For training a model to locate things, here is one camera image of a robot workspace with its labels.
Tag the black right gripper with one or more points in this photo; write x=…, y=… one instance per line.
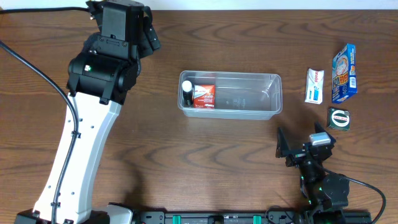
x=300, y=155

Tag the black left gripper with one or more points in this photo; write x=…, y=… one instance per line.
x=150, y=37

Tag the green round tin box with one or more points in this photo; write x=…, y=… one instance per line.
x=338, y=119

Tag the white Panadol box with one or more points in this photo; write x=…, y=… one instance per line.
x=314, y=87

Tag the blue KoolFever box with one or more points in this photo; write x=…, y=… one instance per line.
x=344, y=80

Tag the clear plastic container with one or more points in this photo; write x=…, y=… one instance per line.
x=256, y=96

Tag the black bottle with white cap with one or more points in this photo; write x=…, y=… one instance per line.
x=187, y=93

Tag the red orange medicine box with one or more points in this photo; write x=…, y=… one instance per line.
x=204, y=96

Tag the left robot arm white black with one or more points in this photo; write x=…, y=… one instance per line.
x=100, y=77

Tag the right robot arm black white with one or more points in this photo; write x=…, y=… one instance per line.
x=327, y=193

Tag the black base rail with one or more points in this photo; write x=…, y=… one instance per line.
x=276, y=216

